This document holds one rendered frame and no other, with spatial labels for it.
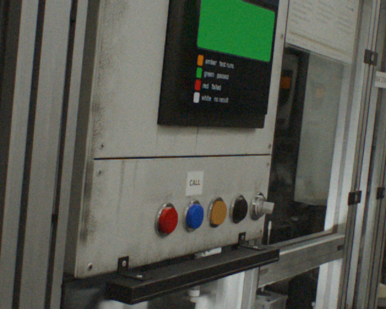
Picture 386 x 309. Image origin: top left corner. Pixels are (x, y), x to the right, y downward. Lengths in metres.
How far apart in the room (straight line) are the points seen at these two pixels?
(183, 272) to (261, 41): 0.32
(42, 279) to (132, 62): 0.24
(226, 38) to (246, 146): 0.18
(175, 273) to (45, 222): 0.19
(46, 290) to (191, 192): 0.25
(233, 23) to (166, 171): 0.20
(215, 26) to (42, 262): 0.34
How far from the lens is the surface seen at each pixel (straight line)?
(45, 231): 0.77
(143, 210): 0.88
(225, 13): 0.95
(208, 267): 0.95
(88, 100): 0.81
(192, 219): 0.96
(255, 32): 1.02
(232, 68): 0.97
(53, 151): 0.76
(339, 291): 1.56
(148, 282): 0.84
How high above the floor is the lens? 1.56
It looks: 4 degrees down
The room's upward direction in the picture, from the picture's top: 6 degrees clockwise
